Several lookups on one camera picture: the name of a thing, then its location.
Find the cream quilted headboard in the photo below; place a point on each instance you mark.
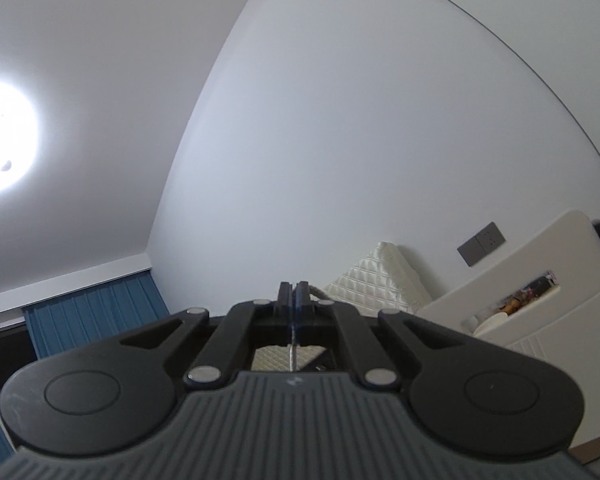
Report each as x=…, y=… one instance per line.
x=380, y=280

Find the round ceiling light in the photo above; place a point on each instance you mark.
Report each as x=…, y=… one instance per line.
x=5, y=135

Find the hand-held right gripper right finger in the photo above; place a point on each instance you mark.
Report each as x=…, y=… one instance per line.
x=301, y=320

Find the blue curtain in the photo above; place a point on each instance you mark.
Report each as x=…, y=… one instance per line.
x=95, y=310

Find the dark window pane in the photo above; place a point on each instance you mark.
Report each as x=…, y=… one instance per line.
x=7, y=360

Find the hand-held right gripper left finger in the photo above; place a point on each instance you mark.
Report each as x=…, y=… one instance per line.
x=286, y=312

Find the white shoelace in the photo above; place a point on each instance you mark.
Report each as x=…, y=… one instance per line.
x=316, y=290

